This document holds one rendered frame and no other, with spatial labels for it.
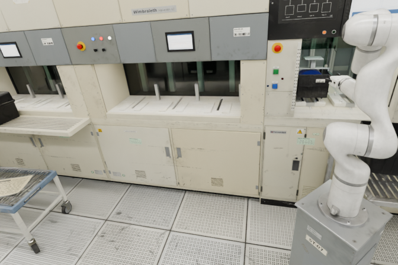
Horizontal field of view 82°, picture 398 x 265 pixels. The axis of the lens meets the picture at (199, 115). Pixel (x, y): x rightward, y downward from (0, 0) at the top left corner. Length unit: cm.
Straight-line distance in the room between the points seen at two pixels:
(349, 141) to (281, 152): 95
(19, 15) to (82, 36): 54
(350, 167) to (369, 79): 34
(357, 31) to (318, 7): 66
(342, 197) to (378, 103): 41
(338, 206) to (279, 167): 85
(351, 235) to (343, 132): 43
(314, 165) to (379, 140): 102
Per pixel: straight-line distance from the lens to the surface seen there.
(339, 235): 118
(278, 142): 184
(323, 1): 158
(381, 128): 101
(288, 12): 156
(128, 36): 179
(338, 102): 200
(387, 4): 168
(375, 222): 128
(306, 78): 186
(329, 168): 195
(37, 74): 315
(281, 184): 208
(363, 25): 95
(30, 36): 233
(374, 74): 96
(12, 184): 243
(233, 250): 196
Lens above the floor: 163
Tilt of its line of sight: 26 degrees down
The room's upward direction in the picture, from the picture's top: 5 degrees counter-clockwise
